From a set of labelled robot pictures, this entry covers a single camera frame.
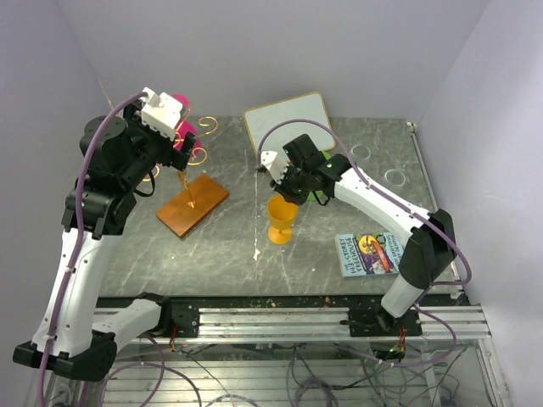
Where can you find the pink plastic wine glass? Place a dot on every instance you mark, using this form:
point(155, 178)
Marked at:
point(184, 127)

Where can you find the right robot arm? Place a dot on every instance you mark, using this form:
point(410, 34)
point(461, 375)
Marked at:
point(428, 238)

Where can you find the aluminium rail frame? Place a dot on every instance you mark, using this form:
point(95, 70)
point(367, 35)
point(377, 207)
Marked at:
point(313, 351)

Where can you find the treehouse children's book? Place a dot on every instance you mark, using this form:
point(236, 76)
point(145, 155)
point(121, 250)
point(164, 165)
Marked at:
point(368, 254)

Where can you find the gold wire glass rack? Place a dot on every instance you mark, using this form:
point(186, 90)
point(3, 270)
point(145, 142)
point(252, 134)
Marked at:
point(198, 198)

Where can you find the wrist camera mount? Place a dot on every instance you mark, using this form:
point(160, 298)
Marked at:
point(275, 164)
point(161, 112)

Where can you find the clear wine glass far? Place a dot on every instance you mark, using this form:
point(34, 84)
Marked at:
point(360, 153)

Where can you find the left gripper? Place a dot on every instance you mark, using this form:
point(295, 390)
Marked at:
point(171, 156)

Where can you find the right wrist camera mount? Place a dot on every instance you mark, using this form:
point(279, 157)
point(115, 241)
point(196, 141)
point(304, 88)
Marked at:
point(275, 164)

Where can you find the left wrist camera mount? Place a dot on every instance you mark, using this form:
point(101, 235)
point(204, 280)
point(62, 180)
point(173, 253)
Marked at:
point(161, 112)

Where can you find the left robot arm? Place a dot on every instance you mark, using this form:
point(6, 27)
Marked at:
point(120, 150)

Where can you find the green plastic wine glass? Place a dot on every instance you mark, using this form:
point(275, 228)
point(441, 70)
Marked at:
point(318, 195)

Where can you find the clear wine glass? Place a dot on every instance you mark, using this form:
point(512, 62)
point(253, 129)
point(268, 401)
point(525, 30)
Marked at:
point(394, 178)
point(360, 153)

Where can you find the orange plastic wine glass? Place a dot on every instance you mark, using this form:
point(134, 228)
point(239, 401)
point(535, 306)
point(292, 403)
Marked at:
point(281, 215)

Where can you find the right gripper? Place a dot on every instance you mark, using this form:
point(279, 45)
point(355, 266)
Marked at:
point(282, 188)

